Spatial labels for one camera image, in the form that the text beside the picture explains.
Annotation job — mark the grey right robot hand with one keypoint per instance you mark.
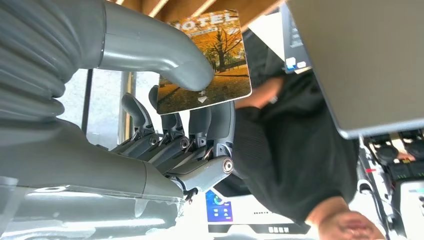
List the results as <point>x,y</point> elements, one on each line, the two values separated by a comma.
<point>82,165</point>

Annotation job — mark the person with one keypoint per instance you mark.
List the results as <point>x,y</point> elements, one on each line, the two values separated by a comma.
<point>298,149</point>

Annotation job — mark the wooden slotted card rack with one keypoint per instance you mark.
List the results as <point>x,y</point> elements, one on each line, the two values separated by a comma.
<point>251,8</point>

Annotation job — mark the white device with blue screen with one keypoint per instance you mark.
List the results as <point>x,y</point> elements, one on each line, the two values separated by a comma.
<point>245,212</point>

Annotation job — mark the dark panel with blue icons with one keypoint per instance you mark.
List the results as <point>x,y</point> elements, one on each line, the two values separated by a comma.
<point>293,43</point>

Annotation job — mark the grey monitor back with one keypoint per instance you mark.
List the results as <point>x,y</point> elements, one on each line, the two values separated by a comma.
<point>364,59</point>

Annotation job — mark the white machine housing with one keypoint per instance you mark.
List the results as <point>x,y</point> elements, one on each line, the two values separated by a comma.
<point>412,212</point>

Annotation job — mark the black vertical post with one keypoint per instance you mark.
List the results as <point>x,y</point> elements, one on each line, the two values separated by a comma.
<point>86,99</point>

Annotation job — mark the metal vertical post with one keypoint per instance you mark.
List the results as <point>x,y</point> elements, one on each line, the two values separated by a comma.
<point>126,99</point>

